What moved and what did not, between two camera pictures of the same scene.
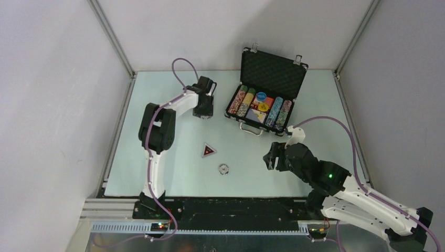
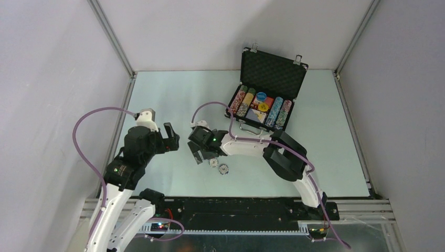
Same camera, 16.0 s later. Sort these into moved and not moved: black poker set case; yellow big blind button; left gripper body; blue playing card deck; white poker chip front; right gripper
Moved: right gripper; left gripper body
Not moved: yellow big blind button; black poker set case; blue playing card deck; white poker chip front
